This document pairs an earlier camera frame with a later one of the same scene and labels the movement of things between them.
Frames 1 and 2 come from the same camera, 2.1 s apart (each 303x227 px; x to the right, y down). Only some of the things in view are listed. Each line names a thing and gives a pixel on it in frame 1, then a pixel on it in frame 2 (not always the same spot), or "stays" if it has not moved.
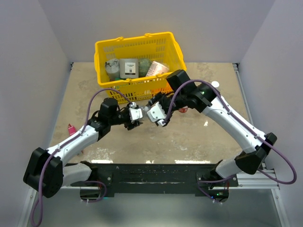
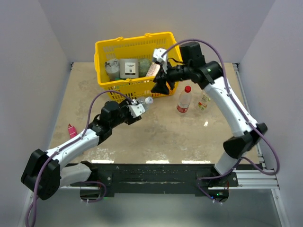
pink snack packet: [72, 129] stays
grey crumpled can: [112, 67] stays
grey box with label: [129, 68] stays
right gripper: [157, 98] → [160, 86]
